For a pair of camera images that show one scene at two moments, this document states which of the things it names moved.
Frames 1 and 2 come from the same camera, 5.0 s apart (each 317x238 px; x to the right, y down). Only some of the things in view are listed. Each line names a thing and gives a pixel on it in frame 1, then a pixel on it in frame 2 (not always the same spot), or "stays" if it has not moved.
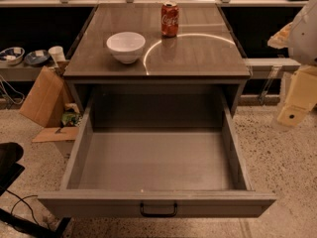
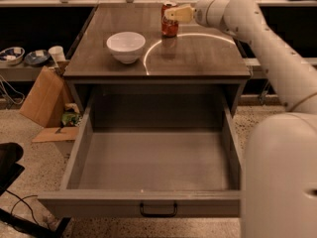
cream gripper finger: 301,96 to 180,14
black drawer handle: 158,215 stays
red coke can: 169,19 stays
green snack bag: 70,118 stays
